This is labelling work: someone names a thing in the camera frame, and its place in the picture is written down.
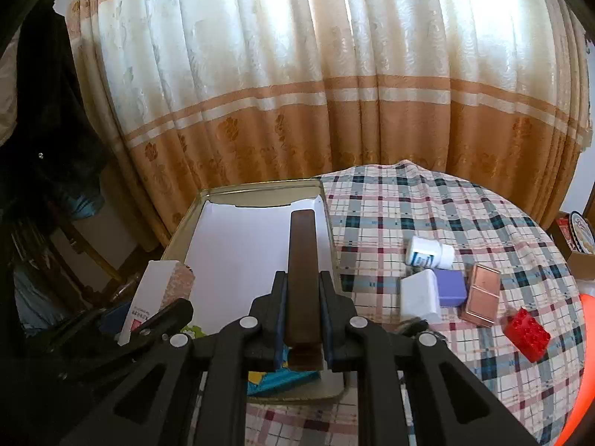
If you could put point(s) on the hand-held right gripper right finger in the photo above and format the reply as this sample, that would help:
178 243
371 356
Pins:
326 334

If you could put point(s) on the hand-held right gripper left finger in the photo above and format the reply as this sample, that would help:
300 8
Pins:
280 334

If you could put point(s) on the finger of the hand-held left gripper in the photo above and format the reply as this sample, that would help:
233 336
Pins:
169 316

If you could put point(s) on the white pink carton box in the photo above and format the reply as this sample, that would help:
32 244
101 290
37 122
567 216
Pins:
155 288

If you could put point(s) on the long brown rectangular bar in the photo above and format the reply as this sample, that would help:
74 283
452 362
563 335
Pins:
303 278

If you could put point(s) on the white square box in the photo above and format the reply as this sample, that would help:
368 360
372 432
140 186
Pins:
419 297

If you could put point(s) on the white pill bottle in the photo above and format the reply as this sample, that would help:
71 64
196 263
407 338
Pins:
425 253

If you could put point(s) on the purple box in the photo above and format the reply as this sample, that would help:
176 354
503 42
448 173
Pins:
453 288

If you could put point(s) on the rose gold compact case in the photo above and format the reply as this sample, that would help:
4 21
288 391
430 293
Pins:
481 295

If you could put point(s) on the red building block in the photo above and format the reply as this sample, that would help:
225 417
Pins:
527 334

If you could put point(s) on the blue yellow printed packet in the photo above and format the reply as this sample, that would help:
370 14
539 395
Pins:
269 381

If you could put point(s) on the wooden chair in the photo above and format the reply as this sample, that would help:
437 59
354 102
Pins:
93 260

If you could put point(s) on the white paper sheet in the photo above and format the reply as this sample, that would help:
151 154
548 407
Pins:
241 251

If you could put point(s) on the plaid tablecloth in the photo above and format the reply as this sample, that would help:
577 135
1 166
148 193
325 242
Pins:
418 204

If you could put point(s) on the dark hanging clothing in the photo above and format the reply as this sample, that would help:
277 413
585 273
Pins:
42 125

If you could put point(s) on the cream orange curtain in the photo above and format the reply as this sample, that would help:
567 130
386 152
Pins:
325 79

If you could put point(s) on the small red packet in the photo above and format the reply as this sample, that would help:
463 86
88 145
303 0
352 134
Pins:
561 228

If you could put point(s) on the cardboard box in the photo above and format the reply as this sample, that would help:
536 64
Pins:
576 260

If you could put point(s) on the orange plastic item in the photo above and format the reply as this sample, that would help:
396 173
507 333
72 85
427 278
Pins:
583 381

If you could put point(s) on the round printed plate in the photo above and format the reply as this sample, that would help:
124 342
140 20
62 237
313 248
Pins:
583 234

